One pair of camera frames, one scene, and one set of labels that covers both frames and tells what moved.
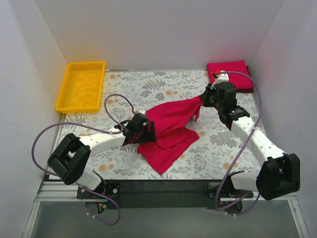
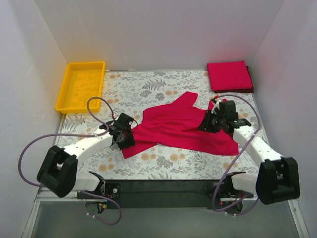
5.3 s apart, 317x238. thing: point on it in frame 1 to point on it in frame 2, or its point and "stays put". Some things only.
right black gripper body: (205, 97) to (206, 122)
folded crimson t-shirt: (240, 81) stays put
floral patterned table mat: (219, 154) stays put
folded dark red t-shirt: (246, 90) stays put
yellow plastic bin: (81, 88) stays put
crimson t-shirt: (173, 137) to (180, 121)
